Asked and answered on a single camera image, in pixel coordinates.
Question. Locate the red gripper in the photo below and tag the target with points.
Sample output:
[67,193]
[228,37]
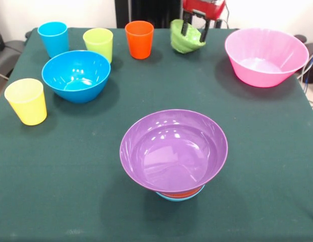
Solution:
[209,8]

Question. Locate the small green plastic bowl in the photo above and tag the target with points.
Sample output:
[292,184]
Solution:
[179,41]

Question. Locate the purple plastic bowl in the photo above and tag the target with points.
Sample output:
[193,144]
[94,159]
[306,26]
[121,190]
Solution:
[171,151]

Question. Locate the orange plastic bowl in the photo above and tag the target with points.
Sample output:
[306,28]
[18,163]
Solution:
[180,194]

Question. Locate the small blue plastic bowl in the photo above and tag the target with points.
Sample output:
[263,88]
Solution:
[177,198]

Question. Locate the black power plug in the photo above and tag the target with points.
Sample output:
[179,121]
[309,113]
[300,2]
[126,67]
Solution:
[218,24]

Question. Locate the orange plastic cup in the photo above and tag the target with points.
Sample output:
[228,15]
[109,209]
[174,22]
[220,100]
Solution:
[139,43]

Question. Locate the large pink plastic bowl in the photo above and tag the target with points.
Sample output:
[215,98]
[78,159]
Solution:
[267,55]

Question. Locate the lime green plastic cup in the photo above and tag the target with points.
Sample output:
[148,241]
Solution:
[98,43]

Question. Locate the large blue plastic bowl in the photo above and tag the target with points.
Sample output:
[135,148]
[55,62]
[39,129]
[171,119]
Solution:
[75,75]

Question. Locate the blue plastic cup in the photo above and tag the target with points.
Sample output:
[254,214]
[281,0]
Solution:
[55,40]

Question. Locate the dark green tablecloth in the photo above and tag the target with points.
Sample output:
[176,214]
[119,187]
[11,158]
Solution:
[70,164]

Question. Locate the yellow plastic cup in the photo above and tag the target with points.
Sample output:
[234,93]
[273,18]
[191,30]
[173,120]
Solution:
[27,106]

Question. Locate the black chair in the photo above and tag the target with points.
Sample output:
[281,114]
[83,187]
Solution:
[7,55]

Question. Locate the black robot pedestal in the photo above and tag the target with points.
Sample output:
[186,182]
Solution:
[151,13]

